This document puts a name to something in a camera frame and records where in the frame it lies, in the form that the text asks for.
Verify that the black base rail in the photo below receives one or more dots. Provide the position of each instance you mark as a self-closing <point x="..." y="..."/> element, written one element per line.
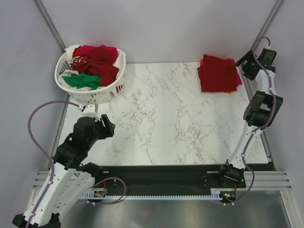
<point x="172" y="180"/>

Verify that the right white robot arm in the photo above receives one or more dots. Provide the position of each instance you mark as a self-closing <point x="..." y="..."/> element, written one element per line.
<point x="259" y="114"/>

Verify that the green t shirt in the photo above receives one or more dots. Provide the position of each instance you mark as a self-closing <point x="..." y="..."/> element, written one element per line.
<point x="83" y="81"/>

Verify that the pile of red shirts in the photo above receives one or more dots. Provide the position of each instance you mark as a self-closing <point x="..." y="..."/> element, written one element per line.
<point x="96" y="61"/>

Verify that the left aluminium frame post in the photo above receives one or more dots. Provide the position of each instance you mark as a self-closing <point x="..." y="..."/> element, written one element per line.
<point x="49" y="23"/>

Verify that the white cloth in basket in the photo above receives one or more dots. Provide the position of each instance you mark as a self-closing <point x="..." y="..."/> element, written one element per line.
<point x="67" y="72"/>

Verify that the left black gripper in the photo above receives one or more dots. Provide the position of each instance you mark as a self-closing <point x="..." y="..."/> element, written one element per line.
<point x="108" y="130"/>

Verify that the aluminium frame post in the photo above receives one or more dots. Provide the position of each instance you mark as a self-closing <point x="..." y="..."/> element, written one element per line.
<point x="262" y="33"/>
<point x="49" y="23"/>

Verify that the folded pink t shirt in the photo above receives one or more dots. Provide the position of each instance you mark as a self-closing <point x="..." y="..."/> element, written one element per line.
<point x="238" y="79"/>

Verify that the white slotted cable duct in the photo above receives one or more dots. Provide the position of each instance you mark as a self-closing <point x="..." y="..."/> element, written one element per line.
<point x="214" y="195"/>

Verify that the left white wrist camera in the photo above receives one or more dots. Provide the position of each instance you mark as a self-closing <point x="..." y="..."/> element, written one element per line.
<point x="89" y="110"/>

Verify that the dark red t shirt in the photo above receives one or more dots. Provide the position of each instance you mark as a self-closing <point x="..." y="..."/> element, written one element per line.
<point x="216" y="75"/>

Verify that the white laundry basket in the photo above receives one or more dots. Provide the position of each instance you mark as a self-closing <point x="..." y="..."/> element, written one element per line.
<point x="99" y="96"/>

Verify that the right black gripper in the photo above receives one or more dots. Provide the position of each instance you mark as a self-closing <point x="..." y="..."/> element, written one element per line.
<point x="247" y="56"/>

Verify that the right aluminium frame post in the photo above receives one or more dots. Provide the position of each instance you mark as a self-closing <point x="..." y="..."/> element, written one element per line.
<point x="262" y="33"/>

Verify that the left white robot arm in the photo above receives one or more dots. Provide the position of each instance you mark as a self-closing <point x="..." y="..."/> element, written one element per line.
<point x="67" y="180"/>

